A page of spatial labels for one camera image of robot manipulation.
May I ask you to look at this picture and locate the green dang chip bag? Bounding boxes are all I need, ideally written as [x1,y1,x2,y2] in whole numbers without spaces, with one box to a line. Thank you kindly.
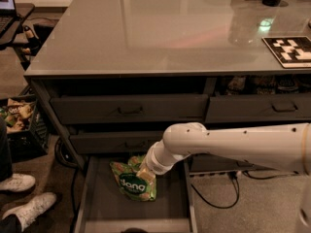
[127,154,145,171]
[110,161,156,202]

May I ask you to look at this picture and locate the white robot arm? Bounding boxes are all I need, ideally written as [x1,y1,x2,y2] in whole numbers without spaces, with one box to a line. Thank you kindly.
[137,122,311,182]

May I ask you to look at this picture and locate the open bottom left drawer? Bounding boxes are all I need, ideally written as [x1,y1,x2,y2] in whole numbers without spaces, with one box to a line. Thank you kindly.
[74,154,198,233]

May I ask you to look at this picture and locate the bottom right grey drawer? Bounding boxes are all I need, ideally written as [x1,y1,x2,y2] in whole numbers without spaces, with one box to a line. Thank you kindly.
[190,154,266,173]

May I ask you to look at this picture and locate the grey drawer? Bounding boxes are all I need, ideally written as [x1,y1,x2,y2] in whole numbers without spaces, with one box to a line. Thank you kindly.
[206,94,311,123]
[51,94,208,124]
[70,131,162,154]
[190,154,266,173]

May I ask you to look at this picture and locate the top left grey drawer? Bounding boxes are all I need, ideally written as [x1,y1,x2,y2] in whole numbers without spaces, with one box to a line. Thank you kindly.
[51,94,208,124]

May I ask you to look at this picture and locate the middle left grey drawer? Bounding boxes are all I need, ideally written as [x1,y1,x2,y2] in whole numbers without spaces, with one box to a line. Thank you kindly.
[70,131,162,154]

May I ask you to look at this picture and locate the snacks in top right drawer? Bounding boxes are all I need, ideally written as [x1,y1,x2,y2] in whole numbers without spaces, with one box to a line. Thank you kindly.
[219,75,311,95]

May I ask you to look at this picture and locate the top right grey drawer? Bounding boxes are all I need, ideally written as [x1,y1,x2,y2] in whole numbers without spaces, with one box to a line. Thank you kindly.
[206,94,311,123]

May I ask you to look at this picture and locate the black plastic crate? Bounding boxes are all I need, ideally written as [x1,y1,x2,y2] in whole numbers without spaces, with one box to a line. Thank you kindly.
[0,95,50,161]

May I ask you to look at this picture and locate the lower white sneaker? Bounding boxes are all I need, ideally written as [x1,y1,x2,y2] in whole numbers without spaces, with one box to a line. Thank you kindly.
[0,192,57,233]

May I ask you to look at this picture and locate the white sneaker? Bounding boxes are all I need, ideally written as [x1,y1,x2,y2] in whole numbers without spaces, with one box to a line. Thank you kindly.
[0,173,36,192]
[0,192,57,233]

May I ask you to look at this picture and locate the upper white sneaker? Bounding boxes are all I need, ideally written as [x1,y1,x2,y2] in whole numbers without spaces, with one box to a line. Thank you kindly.
[0,173,36,192]

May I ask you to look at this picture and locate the dark trouser leg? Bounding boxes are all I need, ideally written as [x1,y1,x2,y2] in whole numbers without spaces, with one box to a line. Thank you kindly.
[0,117,13,182]

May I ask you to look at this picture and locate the snack bags in crate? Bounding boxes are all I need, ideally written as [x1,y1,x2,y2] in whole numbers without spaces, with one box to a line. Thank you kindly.
[0,98,35,133]

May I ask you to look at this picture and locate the black white fiducial marker board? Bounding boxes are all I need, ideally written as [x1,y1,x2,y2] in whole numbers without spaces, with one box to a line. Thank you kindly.
[262,36,311,69]

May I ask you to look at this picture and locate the laptop computer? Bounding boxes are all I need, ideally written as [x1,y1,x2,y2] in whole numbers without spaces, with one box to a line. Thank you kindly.
[0,0,17,36]

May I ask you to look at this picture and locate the grey cabinet frame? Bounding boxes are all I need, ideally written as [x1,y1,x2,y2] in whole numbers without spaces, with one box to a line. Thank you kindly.
[24,70,311,177]

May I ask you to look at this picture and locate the black power cable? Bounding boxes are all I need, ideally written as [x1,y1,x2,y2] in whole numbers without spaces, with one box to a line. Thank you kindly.
[190,169,309,210]

